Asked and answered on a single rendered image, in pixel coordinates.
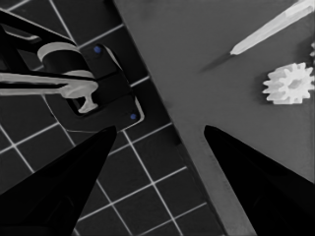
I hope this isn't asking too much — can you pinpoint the white thin T-shaped piece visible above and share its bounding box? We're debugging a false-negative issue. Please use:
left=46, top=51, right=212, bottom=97
left=228, top=0, right=315, bottom=56

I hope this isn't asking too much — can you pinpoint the dark robot body with pale bars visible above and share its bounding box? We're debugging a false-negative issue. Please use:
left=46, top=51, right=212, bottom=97
left=0, top=6, right=146, bottom=134

